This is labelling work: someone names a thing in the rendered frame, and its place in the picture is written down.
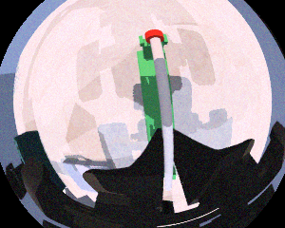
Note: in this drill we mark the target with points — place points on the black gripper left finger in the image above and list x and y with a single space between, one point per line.
143 177

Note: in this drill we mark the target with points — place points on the green cradle with two notched uprights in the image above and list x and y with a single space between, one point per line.
149 87

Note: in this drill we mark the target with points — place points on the grey pin with red cap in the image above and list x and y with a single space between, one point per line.
155 38

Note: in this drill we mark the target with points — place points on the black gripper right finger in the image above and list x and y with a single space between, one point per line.
198 165

